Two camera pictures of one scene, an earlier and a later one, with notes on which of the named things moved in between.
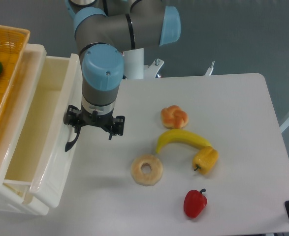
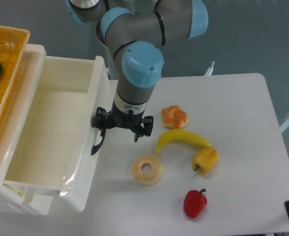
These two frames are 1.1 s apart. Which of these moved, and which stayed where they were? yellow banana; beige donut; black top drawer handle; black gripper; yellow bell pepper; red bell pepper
Moved: black top drawer handle; black gripper
Stayed: beige donut; yellow banana; yellow bell pepper; red bell pepper
